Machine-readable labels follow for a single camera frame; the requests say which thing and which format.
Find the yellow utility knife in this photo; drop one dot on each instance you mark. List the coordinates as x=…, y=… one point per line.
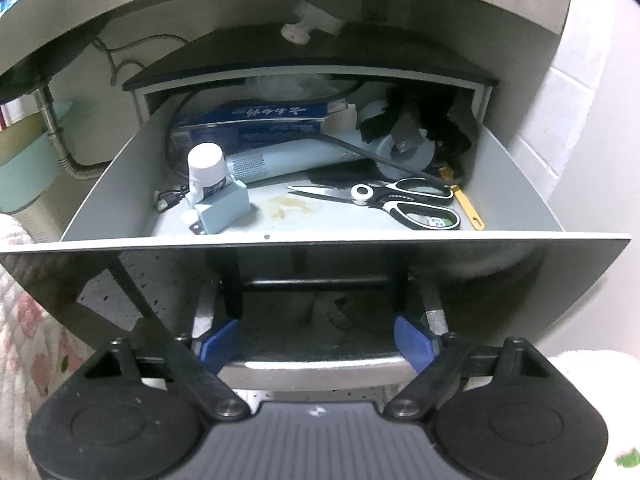
x=470, y=205

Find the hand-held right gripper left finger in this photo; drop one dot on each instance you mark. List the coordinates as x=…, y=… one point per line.
x=220, y=342

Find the white plastic bag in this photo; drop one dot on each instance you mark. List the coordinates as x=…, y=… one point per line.
x=285, y=87

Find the mint green basin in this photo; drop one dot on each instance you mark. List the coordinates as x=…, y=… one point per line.
x=25, y=185

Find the black and white scissors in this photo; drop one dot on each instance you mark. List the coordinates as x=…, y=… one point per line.
x=400, y=200

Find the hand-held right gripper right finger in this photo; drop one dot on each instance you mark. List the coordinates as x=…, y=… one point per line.
x=412, y=342

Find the grey tape roll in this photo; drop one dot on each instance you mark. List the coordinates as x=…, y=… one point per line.
x=415, y=157

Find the floral pink blanket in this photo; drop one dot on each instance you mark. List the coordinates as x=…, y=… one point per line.
x=30, y=335

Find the black sink basin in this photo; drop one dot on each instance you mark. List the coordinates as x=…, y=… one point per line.
x=30, y=80

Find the blue cardboard box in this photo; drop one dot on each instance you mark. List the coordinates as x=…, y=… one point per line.
x=260, y=125

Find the light blue tube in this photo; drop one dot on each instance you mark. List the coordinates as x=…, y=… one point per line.
x=300, y=155

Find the black plastic bag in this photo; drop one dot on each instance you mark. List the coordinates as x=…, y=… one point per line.
x=435, y=110

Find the white plastic knob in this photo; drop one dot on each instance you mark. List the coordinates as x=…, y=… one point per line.
x=297, y=32

